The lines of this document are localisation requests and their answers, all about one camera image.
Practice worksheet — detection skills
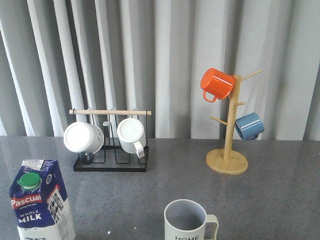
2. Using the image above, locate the white HOME mug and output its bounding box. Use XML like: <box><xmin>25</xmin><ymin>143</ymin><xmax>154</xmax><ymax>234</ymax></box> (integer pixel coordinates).
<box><xmin>163</xmin><ymin>199</ymin><xmax>219</xmax><ymax>240</ymax></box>

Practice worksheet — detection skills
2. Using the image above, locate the blue Pascual milk carton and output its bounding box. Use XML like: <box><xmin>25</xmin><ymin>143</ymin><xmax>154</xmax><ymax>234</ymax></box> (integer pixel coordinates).
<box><xmin>9</xmin><ymin>159</ymin><xmax>76</xmax><ymax>240</ymax></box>

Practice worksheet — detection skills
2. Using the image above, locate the white ribbed mug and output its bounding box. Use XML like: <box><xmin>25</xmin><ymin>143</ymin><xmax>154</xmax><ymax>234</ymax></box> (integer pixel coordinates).
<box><xmin>117</xmin><ymin>118</ymin><xmax>146</xmax><ymax>158</ymax></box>

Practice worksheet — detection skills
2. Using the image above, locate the orange enamel mug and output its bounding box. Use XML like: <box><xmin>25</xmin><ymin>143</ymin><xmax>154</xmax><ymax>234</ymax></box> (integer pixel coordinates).
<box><xmin>200</xmin><ymin>68</ymin><xmax>236</xmax><ymax>103</ymax></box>

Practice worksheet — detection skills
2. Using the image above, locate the wooden mug tree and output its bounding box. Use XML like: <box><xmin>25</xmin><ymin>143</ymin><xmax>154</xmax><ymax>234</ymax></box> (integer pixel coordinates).
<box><xmin>205</xmin><ymin>69</ymin><xmax>262</xmax><ymax>175</ymax></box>

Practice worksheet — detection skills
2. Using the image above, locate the blue enamel mug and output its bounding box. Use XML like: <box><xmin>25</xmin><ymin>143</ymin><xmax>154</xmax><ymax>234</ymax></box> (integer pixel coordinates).
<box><xmin>234</xmin><ymin>112</ymin><xmax>265</xmax><ymax>142</ymax></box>

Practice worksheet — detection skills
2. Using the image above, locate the grey white curtain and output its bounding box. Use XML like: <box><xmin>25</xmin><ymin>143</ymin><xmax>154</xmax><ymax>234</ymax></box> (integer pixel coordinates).
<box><xmin>0</xmin><ymin>0</ymin><xmax>320</xmax><ymax>141</ymax></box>

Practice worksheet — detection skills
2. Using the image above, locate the black wire mug rack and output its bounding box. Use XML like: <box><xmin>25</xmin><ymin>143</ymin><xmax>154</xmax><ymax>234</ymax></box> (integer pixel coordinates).
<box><xmin>69</xmin><ymin>108</ymin><xmax>152</xmax><ymax>172</ymax></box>

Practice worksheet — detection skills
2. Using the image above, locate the white mug black handle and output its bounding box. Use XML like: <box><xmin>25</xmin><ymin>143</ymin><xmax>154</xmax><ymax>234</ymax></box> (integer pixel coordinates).
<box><xmin>63</xmin><ymin>122</ymin><xmax>105</xmax><ymax>165</ymax></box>

